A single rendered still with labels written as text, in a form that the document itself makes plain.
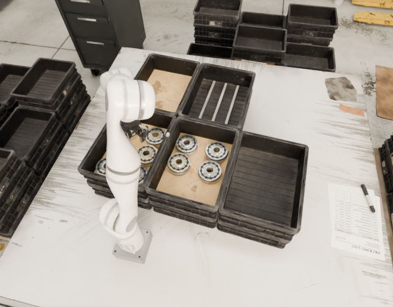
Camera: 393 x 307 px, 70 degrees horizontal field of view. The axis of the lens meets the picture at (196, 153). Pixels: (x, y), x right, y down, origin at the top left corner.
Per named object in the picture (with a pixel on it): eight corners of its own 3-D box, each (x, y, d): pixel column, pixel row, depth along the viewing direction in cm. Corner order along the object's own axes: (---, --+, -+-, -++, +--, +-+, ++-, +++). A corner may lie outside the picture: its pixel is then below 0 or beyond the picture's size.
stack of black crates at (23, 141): (49, 185, 199) (24, 159, 171) (11, 178, 203) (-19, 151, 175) (74, 141, 221) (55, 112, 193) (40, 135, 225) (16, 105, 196)
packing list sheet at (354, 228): (389, 262, 114) (390, 261, 114) (331, 250, 117) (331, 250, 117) (378, 190, 132) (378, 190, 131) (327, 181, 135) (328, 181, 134)
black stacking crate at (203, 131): (215, 222, 113) (217, 211, 104) (148, 202, 119) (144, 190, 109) (237, 145, 134) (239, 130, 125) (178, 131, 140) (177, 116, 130)
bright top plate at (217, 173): (219, 183, 118) (219, 182, 118) (196, 179, 119) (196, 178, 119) (222, 162, 124) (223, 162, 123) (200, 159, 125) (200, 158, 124)
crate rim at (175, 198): (217, 213, 105) (217, 211, 103) (144, 192, 111) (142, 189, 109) (239, 133, 126) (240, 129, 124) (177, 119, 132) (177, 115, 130)
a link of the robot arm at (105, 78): (96, 74, 92) (99, 79, 81) (122, 66, 94) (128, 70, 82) (104, 94, 96) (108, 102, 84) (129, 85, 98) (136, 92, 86)
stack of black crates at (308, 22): (318, 52, 277) (336, 7, 240) (319, 72, 261) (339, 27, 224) (277, 47, 282) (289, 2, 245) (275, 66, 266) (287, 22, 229)
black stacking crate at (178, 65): (178, 131, 140) (177, 116, 130) (124, 118, 145) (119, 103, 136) (201, 79, 161) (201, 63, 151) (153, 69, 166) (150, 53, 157)
